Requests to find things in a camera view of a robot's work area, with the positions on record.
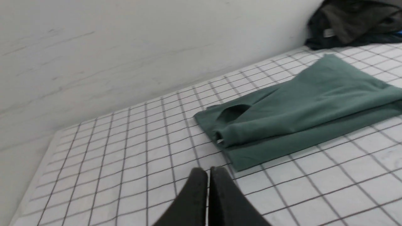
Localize dark green garment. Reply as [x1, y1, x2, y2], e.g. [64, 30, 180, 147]
[305, 10, 401, 50]

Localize green long-sleeve top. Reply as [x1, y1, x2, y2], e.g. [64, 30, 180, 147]
[194, 54, 402, 171]

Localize white grid-pattern table cloth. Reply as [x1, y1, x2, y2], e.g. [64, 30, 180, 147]
[10, 44, 401, 226]

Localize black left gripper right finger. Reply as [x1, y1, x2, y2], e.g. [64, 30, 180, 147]
[208, 166, 271, 226]

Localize dark grey-brown garment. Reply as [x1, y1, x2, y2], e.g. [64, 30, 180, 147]
[318, 0, 402, 44]

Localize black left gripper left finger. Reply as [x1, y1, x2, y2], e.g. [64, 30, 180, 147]
[154, 168, 208, 226]

